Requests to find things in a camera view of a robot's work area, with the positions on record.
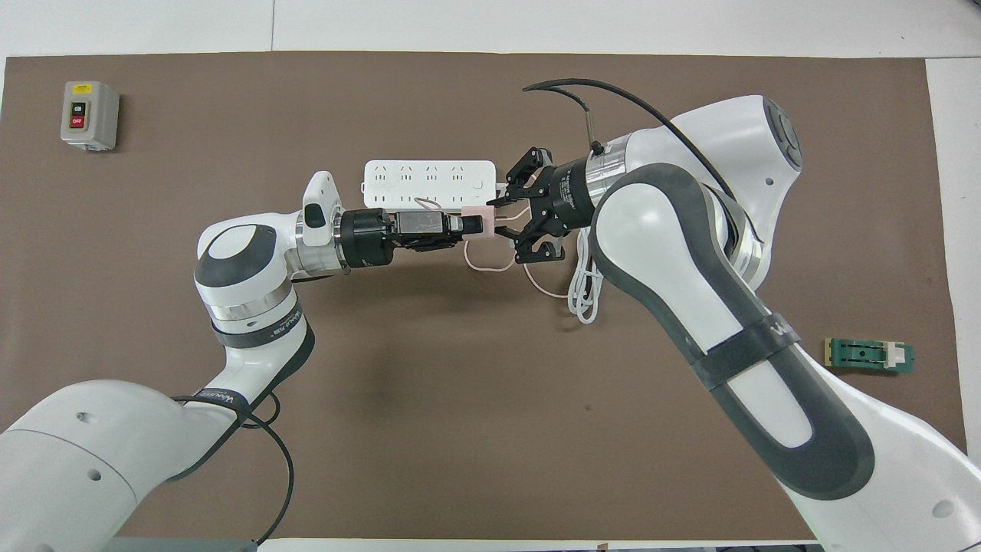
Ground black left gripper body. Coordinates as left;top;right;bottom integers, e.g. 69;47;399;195
340;209;461;269

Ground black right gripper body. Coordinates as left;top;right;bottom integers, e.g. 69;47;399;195
548;156;597;235

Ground pink charger adapter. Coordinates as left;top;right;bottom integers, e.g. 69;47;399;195
462;205;499;240

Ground pink charging cable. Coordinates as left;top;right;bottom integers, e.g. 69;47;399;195
414;195;572;298

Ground white power strip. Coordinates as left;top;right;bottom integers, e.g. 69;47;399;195
362;159;499;211

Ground brown table mat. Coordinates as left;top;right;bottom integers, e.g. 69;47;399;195
0;51;978;541

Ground green circuit board module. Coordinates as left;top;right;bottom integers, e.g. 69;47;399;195
824;337;915;376

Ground white power strip cord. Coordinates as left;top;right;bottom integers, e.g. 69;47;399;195
497;180;606;325

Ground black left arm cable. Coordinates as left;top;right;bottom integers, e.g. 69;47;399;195
172;391;296;547

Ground grey on-off switch box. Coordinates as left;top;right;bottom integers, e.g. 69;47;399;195
61;80;120;152

